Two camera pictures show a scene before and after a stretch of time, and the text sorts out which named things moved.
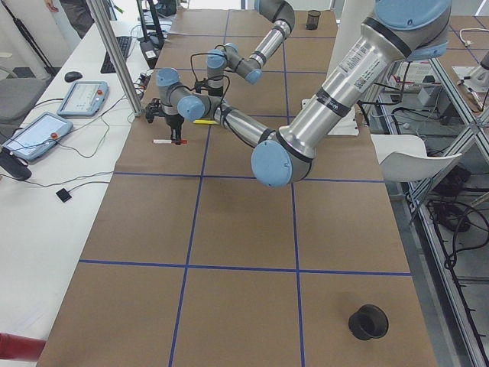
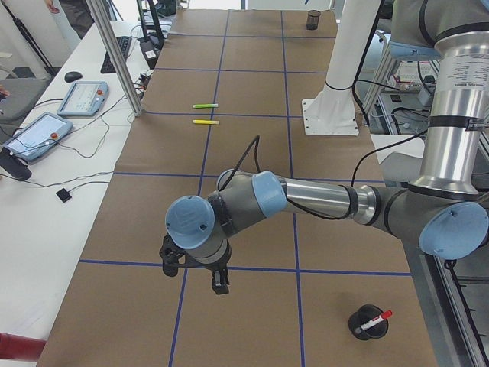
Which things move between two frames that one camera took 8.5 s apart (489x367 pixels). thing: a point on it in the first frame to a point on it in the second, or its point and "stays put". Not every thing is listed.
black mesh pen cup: (312, 20) stays put
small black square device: (63, 195) stays put
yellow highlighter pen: (204, 121) stays put
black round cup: (369, 322) stays put
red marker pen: (169, 141) to (386, 315)
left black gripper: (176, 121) to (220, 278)
